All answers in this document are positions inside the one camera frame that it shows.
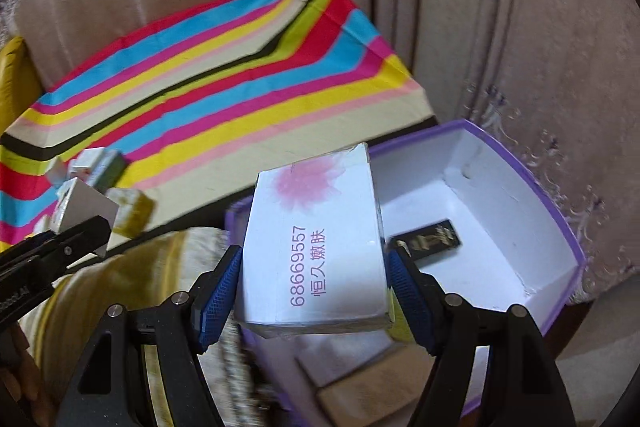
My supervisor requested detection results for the white box pink flower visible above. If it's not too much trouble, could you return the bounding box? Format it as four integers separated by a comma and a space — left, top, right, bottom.
234, 142, 396, 339

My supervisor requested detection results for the white box black calligraphy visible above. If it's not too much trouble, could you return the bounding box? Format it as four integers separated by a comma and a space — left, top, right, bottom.
294, 338, 436, 392

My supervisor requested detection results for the purple cardboard box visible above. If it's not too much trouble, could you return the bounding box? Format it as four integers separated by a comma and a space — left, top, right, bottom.
224, 119, 587, 427

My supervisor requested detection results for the colourful striped cloth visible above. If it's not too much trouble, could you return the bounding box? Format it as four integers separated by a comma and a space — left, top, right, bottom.
0, 0, 436, 253

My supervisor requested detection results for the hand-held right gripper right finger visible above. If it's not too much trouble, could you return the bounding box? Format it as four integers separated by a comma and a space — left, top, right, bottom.
387, 243, 583, 427

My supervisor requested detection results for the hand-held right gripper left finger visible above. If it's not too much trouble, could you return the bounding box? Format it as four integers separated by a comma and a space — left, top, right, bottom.
55, 244, 246, 427

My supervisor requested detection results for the black box gold print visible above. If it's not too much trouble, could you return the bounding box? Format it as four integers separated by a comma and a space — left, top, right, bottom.
391, 218, 462, 264

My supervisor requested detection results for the yellow white striped towel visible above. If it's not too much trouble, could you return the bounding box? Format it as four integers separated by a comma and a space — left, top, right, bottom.
15, 227, 261, 427

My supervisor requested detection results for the person's left hand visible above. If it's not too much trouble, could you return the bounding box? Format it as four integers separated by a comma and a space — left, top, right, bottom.
0, 324, 45, 423

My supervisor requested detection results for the yellow sponge white scrub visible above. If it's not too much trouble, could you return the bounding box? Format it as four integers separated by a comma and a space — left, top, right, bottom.
107, 187, 156, 238

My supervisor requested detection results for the white box orange green label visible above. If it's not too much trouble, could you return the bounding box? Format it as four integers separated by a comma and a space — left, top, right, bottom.
70, 148, 128, 190

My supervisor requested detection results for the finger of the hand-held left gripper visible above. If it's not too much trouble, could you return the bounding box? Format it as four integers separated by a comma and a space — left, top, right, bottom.
0, 217, 112, 283

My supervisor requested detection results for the beige curtain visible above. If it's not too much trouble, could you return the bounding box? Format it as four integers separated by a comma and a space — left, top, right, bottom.
0, 0, 640, 427

